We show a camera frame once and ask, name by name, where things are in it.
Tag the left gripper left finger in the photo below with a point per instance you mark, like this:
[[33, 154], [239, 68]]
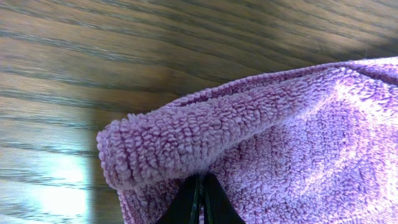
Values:
[[185, 207]]

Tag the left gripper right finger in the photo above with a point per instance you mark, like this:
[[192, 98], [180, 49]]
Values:
[[217, 206]]

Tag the purple microfiber cloth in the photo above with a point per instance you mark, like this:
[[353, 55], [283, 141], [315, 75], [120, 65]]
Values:
[[311, 145]]

